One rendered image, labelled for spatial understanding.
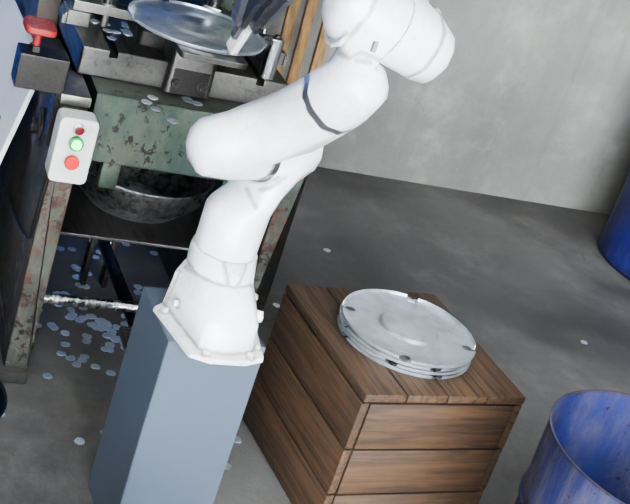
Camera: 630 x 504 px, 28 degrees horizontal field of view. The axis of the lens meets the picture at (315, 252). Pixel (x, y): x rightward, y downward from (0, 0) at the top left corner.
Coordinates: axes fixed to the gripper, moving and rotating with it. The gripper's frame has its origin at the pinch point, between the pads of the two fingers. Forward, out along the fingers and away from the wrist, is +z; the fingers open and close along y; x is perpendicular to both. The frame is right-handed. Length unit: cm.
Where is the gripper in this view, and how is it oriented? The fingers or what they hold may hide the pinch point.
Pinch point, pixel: (238, 37)
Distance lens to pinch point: 250.8
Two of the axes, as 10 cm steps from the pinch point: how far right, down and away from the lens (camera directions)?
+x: -3.4, -8.1, 4.7
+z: -4.8, 5.8, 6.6
